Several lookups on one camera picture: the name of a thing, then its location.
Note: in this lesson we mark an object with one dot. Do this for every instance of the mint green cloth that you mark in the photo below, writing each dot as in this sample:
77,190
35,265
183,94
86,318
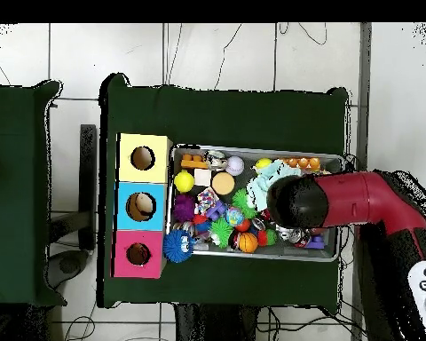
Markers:
266,181

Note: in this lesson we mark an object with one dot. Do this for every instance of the blue spiky monster toy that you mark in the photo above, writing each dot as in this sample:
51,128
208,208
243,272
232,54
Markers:
177,245

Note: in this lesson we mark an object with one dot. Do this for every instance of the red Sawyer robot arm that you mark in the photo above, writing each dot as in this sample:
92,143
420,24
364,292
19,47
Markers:
348,199

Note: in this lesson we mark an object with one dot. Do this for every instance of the clear mesh bin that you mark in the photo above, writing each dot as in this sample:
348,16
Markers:
241,151

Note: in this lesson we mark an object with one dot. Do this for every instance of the wooden box with three holes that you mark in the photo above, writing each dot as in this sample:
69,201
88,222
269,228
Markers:
142,209

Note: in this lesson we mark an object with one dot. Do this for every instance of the white baseball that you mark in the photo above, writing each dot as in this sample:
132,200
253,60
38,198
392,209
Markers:
235,165

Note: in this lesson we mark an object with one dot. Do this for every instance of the globe print ball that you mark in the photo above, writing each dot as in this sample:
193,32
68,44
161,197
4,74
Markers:
234,216

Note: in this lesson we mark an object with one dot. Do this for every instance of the purple spiky monster toy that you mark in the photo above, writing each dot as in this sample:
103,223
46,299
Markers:
184,208

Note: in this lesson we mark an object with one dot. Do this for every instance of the plain yellow ball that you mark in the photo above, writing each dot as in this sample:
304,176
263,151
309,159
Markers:
262,163

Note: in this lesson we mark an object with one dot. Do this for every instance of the orange basketball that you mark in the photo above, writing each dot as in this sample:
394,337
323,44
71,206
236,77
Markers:
247,242

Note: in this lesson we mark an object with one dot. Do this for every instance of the dark green tablecloth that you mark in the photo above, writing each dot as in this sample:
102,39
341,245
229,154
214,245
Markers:
227,117

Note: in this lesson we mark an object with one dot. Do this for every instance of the orange four-stud building block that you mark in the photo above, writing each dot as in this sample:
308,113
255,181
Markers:
301,162

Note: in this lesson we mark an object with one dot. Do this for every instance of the black stand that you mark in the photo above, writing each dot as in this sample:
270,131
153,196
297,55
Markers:
88,177

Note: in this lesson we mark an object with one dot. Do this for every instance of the grey stand foot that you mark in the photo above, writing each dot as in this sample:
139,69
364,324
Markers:
69,264

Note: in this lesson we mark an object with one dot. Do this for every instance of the side table with green cloth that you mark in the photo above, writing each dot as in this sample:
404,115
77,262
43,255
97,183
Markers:
14,195

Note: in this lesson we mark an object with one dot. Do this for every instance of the grey floor rail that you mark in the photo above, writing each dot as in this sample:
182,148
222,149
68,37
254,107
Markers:
364,106

